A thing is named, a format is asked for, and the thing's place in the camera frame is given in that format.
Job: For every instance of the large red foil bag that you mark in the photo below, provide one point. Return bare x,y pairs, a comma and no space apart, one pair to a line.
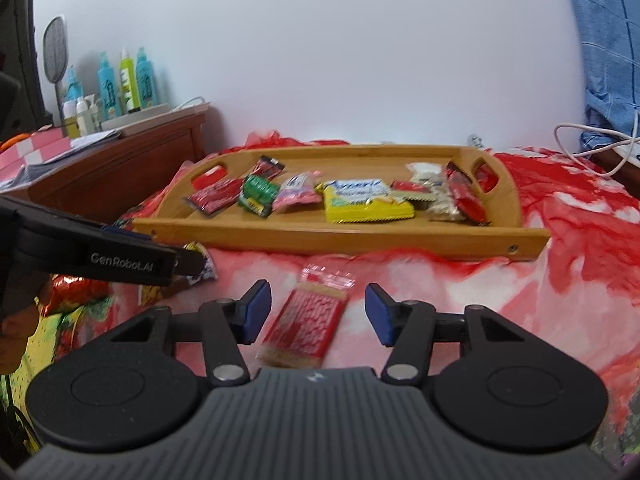
75,294

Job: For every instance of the clear nut bar packet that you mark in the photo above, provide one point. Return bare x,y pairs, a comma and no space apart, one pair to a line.
445,202

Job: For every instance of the green spray bottle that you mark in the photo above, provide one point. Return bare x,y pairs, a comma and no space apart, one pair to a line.
130,82

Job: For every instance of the yellow snack packet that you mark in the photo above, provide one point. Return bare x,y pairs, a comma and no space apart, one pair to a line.
362,200

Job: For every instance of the wooden tray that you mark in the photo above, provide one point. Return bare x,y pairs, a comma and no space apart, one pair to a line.
350,241

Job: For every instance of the blue checked cloth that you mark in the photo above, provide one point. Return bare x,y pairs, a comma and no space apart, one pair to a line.
605,35

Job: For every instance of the dark monitor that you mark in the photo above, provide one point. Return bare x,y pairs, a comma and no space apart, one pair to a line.
20,35

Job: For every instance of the blue capped bottle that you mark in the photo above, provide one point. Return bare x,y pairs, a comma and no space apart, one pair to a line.
72,110

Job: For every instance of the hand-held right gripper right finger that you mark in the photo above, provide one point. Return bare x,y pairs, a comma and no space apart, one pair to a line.
380,315

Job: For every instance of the white wall plug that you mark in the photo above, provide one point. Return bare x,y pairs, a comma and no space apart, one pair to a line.
475,140

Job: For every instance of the red snack packet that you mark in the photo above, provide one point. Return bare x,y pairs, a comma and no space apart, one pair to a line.
467,197

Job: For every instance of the red stick packet black end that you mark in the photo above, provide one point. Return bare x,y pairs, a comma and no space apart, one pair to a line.
265,167

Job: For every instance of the red printed blanket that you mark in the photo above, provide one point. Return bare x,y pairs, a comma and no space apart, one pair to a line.
500,310

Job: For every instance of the electric fly swatter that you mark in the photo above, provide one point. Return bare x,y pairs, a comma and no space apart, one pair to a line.
54,50

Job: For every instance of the clear red wafer packet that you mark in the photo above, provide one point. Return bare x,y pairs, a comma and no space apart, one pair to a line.
305,317

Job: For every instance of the pink snack packet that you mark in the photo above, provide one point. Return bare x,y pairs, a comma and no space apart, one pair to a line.
297,190

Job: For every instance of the dark wooden nightstand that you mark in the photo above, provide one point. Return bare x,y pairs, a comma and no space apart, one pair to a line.
620,165

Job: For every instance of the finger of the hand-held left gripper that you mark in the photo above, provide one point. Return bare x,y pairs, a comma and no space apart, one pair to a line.
190,262

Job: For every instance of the small white bottle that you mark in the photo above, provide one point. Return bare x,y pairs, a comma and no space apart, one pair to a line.
96,110
84,117

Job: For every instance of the person's left hand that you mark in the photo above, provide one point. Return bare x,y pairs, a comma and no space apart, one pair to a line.
17,340

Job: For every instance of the brown peanut packet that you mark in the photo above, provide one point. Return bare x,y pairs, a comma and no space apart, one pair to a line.
205,270

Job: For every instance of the pink checkered box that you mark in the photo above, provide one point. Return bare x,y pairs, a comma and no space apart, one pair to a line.
30,152

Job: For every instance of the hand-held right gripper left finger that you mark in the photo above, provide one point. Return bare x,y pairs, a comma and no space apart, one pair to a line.
256,312

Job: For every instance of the small red gold packet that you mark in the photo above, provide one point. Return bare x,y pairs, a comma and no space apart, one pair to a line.
410,189

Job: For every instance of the green snack packet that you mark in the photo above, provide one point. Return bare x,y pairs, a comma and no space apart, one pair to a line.
257,195

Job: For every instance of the brown wooden cabinet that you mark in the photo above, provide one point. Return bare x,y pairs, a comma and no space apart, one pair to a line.
125,170

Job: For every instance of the white snack packet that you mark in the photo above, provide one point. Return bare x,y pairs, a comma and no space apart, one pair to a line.
425,172

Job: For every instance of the white flat tray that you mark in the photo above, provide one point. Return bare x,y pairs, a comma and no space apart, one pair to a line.
135,117

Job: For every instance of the stack of papers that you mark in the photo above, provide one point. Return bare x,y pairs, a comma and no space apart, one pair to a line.
75,152

